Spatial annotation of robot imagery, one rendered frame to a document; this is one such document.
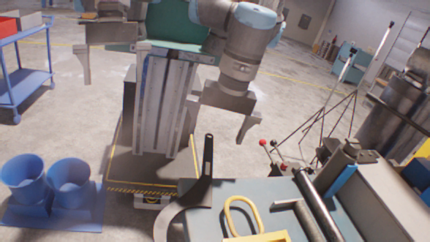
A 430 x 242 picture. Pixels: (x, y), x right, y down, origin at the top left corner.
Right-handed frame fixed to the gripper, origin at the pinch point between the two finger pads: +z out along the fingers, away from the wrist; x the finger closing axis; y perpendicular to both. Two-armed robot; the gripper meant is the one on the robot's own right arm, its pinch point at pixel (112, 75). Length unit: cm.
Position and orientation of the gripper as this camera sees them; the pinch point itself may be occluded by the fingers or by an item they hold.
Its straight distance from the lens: 58.9
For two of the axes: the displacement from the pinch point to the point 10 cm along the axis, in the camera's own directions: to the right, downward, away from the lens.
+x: -9.4, 0.8, -3.4
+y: -3.5, -2.4, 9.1
